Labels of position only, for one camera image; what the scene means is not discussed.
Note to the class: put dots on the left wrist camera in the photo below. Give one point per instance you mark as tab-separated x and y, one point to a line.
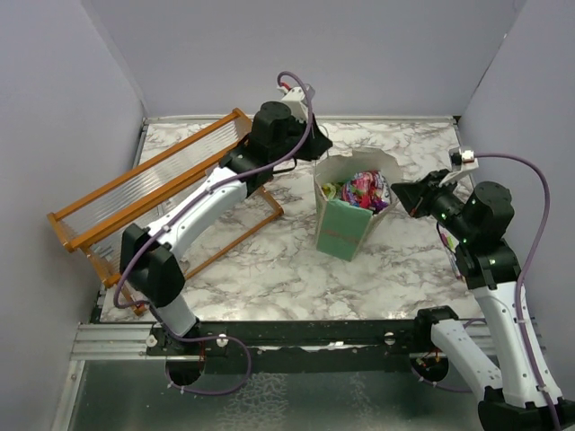
294	98

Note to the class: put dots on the green paper gift bag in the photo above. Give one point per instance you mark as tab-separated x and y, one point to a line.
342	229

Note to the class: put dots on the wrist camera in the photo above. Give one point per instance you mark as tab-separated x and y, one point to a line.
294	98
463	163

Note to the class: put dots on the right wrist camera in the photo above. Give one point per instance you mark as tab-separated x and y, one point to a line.
463	163

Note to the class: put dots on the orange wooden rack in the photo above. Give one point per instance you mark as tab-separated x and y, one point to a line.
94	223

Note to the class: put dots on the green snack packet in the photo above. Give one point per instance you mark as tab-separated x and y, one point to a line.
335	190

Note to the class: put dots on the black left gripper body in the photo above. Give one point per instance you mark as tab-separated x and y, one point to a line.
296	130

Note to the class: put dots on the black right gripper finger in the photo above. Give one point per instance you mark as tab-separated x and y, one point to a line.
416	208
413	190

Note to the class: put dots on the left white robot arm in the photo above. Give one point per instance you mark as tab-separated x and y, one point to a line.
281	131

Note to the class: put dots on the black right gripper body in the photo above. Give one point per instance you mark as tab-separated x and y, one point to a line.
446	206

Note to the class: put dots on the colourful pen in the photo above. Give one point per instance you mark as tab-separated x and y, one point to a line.
450	247

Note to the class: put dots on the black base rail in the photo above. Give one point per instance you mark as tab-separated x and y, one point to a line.
302	347

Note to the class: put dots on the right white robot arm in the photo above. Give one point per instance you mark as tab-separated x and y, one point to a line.
515	390

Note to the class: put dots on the pink purple snack packet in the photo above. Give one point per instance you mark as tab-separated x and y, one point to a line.
369	190

